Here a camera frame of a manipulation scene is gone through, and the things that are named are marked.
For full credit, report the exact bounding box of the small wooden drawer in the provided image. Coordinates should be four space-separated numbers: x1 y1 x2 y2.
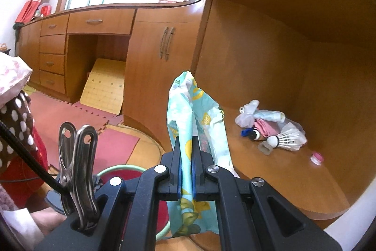
39 70 67 94
39 52 66 75
39 34 67 55
40 15 70 36

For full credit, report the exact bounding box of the purple foam puzzle mat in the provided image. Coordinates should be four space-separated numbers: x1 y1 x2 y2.
72 100 124 126
88 127 141 173

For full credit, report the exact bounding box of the light blue wet wipes pack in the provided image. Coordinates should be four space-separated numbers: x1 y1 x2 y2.
167 71 238 238

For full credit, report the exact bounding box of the clear plastic bag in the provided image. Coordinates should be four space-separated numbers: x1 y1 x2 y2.
235 100 260 128

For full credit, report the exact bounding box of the pink foam puzzle mat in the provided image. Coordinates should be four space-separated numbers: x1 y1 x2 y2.
28 91 110 160

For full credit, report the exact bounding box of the brown polka-dot cloth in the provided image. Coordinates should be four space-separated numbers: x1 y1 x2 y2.
0 89 40 178

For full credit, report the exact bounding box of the pink paper wrapper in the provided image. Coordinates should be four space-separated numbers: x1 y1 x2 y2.
253 119 279 137

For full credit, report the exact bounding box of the yellow grid board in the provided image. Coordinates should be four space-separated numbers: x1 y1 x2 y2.
80 58 127 116

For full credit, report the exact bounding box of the white face mask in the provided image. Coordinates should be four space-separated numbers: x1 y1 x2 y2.
258 142 272 156

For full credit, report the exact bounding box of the rounded wooden shelf unit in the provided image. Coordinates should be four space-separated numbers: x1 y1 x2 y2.
123 0 375 243

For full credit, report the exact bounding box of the green red plastic basin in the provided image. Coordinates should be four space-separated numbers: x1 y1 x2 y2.
96 164 171 242

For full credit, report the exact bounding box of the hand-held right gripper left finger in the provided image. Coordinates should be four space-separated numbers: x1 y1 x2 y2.
94 136 183 251

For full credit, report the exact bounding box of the red patterned cloth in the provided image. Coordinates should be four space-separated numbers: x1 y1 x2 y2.
0 127 49 206

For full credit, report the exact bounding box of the light blue face mask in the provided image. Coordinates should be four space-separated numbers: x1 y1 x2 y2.
254 110 285 124

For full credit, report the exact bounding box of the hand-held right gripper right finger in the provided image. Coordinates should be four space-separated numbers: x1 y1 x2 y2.
191 136 344 251

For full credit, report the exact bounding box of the metal spring clip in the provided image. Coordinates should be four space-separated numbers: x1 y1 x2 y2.
59 122 102 232

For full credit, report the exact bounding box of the wide wooden drawer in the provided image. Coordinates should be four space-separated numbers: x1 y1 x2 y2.
67 9 136 35

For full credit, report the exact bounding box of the black cable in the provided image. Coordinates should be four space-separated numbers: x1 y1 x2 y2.
0 121 67 195

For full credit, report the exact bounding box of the metal door handle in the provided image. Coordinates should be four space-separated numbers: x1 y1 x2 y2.
160 27 168 59
166 28 176 61

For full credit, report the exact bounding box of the white tissue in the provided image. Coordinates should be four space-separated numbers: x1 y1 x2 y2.
266 123 307 151

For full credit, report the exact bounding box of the wooden dresser desk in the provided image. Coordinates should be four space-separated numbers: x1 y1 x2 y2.
16 0 206 128

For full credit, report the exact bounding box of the pink white pillow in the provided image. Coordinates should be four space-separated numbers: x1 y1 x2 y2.
0 52 33 106

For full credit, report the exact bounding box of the red white box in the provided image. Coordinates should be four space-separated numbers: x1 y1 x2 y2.
38 2 53 16

